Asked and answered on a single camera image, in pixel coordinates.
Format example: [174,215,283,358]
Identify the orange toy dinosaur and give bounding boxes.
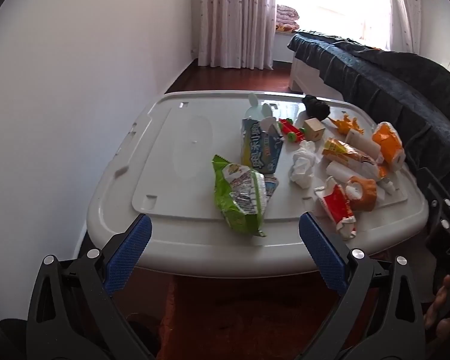
[328,113,364,136]

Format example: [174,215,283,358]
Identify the blue carton box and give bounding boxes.
[241,116,284,175]

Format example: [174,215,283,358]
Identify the black sock ball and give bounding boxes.
[301,94,330,121]

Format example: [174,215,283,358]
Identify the white bed frame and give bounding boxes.
[289,57,343,100]

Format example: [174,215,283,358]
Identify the pink right curtain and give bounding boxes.
[397,0,422,54]

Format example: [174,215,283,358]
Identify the red green toy car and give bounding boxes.
[278,118,305,143]

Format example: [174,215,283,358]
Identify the dark bed cover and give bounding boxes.
[288,32,450,194]

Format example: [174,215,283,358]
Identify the brown white paper cup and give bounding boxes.
[345,176,377,211]

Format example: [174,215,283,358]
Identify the white tissue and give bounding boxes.
[289,141,317,189]

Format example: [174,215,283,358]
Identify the wooden cube block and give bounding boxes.
[302,118,325,141]

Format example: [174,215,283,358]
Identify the pink patterned left curtain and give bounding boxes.
[198,0,276,70]

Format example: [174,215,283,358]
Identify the grey plastic storage box lid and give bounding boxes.
[87,91,428,278]

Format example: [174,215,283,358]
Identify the green snack bag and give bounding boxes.
[212,155,267,237]

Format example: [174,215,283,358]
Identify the orange white paper cup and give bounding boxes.
[371,122,406,172]

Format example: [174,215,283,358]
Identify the person's right hand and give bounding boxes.
[424,275,450,341]

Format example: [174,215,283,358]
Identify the yellow orange snack wrapper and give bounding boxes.
[322,138,389,181]

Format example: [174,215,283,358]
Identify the folded pink blankets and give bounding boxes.
[275,5,300,33]

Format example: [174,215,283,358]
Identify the red white torn wrapper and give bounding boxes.
[314,176,357,240]

